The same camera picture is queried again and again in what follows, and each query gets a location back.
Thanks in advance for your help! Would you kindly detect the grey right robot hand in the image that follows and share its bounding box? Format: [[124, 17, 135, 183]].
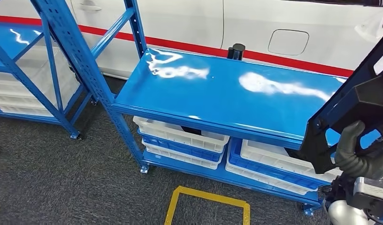
[[334, 120, 383, 175]]

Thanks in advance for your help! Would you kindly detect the black plastic bracket part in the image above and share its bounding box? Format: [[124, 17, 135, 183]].
[[299, 28, 383, 174]]

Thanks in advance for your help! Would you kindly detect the black part in crate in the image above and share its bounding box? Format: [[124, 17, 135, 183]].
[[181, 126, 202, 136]]

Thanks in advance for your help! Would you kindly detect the blue metal shelf rack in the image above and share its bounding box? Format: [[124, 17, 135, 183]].
[[0, 22, 99, 141], [30, 0, 351, 217]]

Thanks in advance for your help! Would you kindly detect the blue plastic crate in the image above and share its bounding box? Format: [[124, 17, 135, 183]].
[[227, 138, 330, 192], [138, 129, 226, 163]]

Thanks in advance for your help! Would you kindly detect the yellow floor tape square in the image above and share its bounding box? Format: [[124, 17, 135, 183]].
[[164, 186, 251, 225]]

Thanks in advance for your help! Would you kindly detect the white car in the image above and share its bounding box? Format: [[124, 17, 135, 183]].
[[0, 0, 383, 80]]

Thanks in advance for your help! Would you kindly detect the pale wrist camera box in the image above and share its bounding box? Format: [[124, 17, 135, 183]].
[[353, 177, 383, 201]]

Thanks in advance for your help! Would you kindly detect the black stanchion post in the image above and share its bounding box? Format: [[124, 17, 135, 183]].
[[227, 43, 246, 61]]

